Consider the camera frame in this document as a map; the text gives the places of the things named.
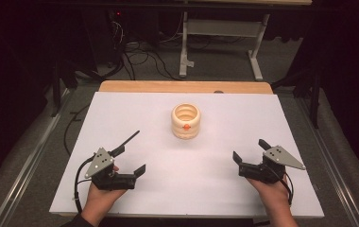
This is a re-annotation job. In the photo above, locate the aluminium floor rail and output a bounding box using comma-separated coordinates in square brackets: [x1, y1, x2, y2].
[297, 97, 359, 227]
[0, 88, 72, 227]

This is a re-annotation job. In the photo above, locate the person's left hand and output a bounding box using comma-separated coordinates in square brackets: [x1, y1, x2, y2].
[82, 183, 128, 218]

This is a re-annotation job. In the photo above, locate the white metal frame desk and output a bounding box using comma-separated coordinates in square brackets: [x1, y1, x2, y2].
[179, 0, 314, 81]

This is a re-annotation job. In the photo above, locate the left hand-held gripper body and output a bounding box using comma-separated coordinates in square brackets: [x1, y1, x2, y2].
[84, 147, 137, 191]

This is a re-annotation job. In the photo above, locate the wooden table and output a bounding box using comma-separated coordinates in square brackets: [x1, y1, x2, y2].
[98, 79, 274, 95]

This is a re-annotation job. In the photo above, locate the black pen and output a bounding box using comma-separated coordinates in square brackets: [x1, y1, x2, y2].
[119, 130, 141, 151]

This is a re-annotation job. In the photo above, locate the black floor cable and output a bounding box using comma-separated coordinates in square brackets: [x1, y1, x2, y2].
[63, 103, 91, 157]

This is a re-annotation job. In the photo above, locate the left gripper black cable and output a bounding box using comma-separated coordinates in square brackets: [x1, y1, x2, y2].
[73, 154, 96, 215]

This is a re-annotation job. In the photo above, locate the cream ribbed pen holder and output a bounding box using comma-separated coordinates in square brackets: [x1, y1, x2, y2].
[170, 103, 202, 140]

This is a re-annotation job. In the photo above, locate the bundle of black floor cables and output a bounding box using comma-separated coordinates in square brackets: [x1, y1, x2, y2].
[105, 18, 185, 81]

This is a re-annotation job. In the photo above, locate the white board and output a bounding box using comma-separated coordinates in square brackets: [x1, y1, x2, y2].
[48, 91, 325, 219]

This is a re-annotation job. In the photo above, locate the person's right hand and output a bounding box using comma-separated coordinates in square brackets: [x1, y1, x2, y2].
[247, 178, 290, 211]

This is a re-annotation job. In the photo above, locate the black box with red light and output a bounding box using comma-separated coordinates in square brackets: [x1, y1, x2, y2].
[82, 8, 127, 69]

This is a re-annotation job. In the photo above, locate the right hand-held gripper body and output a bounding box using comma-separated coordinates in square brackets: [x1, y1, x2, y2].
[238, 145, 306, 184]

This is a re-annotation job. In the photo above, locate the black metal stand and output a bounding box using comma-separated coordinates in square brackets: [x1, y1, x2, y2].
[309, 69, 322, 129]
[49, 60, 63, 117]

